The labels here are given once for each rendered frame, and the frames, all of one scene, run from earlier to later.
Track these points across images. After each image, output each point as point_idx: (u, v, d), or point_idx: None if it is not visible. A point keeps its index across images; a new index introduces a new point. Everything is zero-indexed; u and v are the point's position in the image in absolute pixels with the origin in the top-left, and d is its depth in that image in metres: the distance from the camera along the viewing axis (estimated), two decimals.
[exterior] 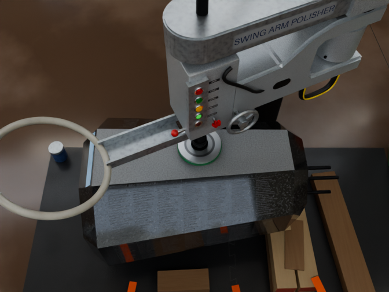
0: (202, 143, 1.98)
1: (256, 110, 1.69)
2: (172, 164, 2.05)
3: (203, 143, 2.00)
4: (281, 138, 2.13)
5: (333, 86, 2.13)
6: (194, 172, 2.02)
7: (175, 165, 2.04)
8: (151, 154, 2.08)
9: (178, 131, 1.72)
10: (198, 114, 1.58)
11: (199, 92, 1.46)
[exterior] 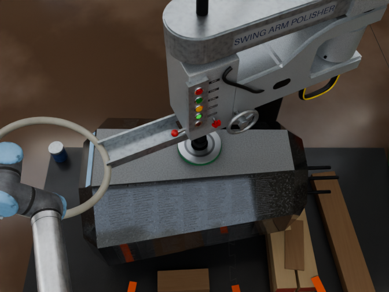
0: (202, 143, 1.98)
1: (256, 110, 1.69)
2: (172, 164, 2.05)
3: (203, 143, 2.00)
4: (281, 138, 2.13)
5: (333, 86, 2.13)
6: (194, 172, 2.02)
7: (175, 165, 2.04)
8: (151, 154, 2.08)
9: (178, 131, 1.72)
10: (198, 114, 1.58)
11: (199, 92, 1.46)
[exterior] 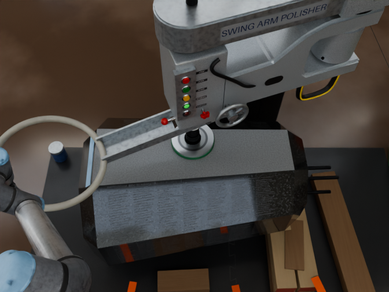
0: (194, 137, 2.03)
1: (245, 105, 1.71)
2: (172, 164, 2.05)
3: (195, 138, 2.04)
4: (281, 138, 2.13)
5: (331, 88, 2.12)
6: (194, 172, 2.02)
7: (175, 165, 2.04)
8: (151, 154, 2.08)
9: (167, 120, 1.75)
10: (186, 103, 1.60)
11: (186, 81, 1.48)
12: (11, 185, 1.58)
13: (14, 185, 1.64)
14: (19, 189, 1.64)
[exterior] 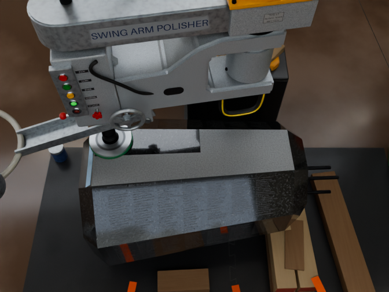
0: (109, 137, 2.03)
1: (139, 111, 1.69)
2: (172, 164, 2.05)
3: (110, 138, 2.05)
4: (281, 138, 2.13)
5: (259, 108, 2.06)
6: (194, 172, 2.02)
7: (175, 165, 2.04)
8: (151, 154, 2.08)
9: (65, 115, 1.76)
10: (73, 101, 1.61)
11: (63, 79, 1.49)
12: None
13: None
14: None
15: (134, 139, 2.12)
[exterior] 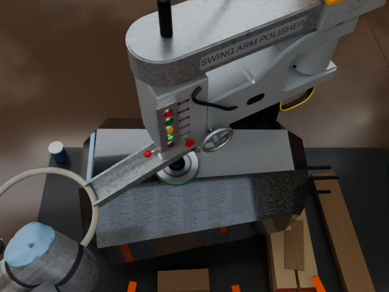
0: (179, 163, 1.96)
1: (230, 127, 1.65)
2: None
3: (180, 164, 1.98)
4: (281, 138, 2.13)
5: (310, 95, 2.10)
6: None
7: None
8: None
9: (150, 152, 1.67)
10: (170, 135, 1.53)
11: (169, 115, 1.41)
12: None
13: None
14: None
15: (134, 139, 2.12)
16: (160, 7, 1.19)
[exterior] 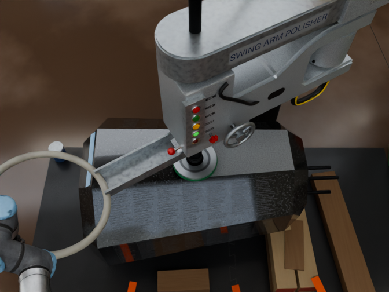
0: (198, 158, 1.95)
1: (252, 123, 1.66)
2: (172, 164, 2.05)
3: (199, 159, 1.97)
4: (281, 138, 2.13)
5: (324, 89, 2.12)
6: None
7: None
8: None
9: (174, 150, 1.67)
10: (196, 131, 1.54)
11: (197, 110, 1.42)
12: (16, 236, 1.38)
13: None
14: (24, 240, 1.43)
15: (134, 139, 2.12)
16: (191, 4, 1.20)
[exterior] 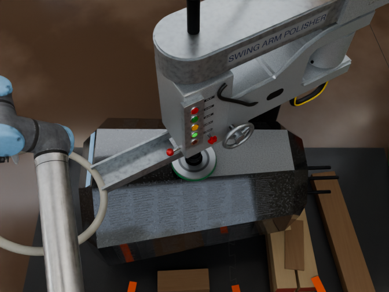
0: (197, 158, 1.94)
1: (251, 123, 1.66)
2: None
3: (198, 159, 1.96)
4: (281, 138, 2.13)
5: (323, 90, 2.12)
6: None
7: None
8: None
9: (173, 150, 1.67)
10: (194, 132, 1.54)
11: (195, 112, 1.42)
12: None
13: None
14: None
15: (134, 139, 2.12)
16: (189, 5, 1.20)
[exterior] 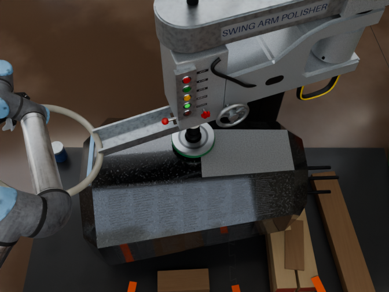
0: (195, 135, 2.02)
1: (246, 105, 1.71)
2: (172, 164, 2.05)
3: (196, 137, 2.03)
4: (281, 138, 2.13)
5: (332, 87, 2.13)
6: (194, 172, 2.02)
7: (175, 165, 2.04)
8: (151, 154, 2.08)
9: (168, 120, 1.75)
10: (187, 103, 1.60)
11: (187, 81, 1.49)
12: None
13: None
14: None
15: None
16: None
